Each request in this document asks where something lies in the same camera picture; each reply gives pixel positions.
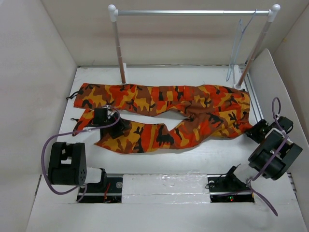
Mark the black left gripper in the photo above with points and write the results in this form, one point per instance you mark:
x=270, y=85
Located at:
x=119, y=127

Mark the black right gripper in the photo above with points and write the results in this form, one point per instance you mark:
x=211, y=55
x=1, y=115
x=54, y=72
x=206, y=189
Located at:
x=253, y=132

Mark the orange camouflage trousers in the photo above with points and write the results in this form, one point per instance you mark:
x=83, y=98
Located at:
x=206, y=110

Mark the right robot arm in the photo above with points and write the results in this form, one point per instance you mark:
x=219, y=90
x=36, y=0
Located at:
x=276, y=152

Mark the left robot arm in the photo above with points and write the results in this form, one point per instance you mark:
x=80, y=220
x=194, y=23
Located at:
x=67, y=168

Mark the white clothes rack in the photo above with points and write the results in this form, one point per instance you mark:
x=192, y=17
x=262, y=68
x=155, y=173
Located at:
x=238, y=76

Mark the aluminium side rail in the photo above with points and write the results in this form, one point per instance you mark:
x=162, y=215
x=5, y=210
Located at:
x=255, y=110

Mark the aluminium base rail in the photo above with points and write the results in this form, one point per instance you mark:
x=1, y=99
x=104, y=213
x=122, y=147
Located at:
x=168, y=189

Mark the blue wire hanger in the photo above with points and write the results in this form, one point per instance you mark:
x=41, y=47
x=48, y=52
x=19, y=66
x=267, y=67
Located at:
x=240, y=31

